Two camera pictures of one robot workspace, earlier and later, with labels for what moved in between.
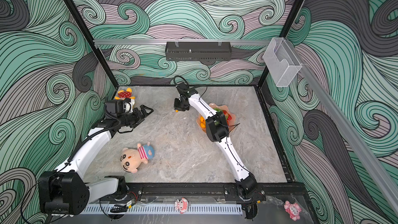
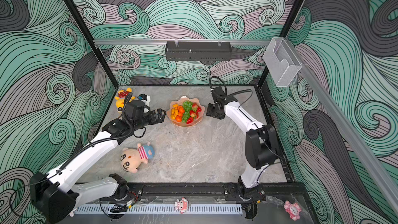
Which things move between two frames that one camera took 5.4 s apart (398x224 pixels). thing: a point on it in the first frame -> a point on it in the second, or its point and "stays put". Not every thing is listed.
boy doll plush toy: [131, 158] stays put
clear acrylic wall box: [282, 60] stays put
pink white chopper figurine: [182, 205] stays put
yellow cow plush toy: [123, 94] stays put
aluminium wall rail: [141, 42] stays put
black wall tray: [198, 51] stays put
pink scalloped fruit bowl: [230, 124] -> [185, 111]
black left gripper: [140, 119] -> [159, 119]
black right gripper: [177, 107] -> [210, 112]
